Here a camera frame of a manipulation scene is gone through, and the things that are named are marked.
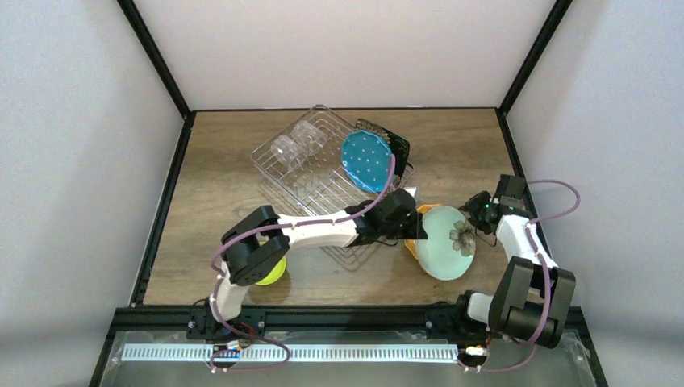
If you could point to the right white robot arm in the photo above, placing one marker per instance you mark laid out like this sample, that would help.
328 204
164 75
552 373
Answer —
532 300

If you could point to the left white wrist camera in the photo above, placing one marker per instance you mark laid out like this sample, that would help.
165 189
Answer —
413 191

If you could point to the right black frame post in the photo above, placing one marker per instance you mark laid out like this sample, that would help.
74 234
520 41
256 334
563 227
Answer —
540 43

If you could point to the left black frame post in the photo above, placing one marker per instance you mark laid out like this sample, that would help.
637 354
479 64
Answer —
147 42

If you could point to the light blue floral plate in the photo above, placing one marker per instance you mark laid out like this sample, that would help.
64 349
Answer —
449 248

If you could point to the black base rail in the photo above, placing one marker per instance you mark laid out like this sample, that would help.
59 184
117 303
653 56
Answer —
437 321

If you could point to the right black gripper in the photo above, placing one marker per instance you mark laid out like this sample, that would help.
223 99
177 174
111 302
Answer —
475 208

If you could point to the clear plastic glass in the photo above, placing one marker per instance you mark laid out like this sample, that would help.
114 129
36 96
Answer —
288 152
309 137

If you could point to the white slotted cable duct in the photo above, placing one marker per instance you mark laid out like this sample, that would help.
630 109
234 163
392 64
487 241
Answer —
310 353

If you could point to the black frame post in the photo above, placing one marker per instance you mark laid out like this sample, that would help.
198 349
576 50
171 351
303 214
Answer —
540 43
147 42

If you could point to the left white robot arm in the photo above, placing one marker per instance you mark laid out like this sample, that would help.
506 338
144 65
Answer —
254 246

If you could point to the black floral square plate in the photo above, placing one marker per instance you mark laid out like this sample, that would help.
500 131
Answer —
399 146

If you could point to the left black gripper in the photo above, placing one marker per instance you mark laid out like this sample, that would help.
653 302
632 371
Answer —
408 225

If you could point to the metal wire dish rack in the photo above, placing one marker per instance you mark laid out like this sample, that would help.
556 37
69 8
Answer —
321 185

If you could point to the yellow-green small bowl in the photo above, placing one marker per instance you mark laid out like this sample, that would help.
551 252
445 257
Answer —
276 273

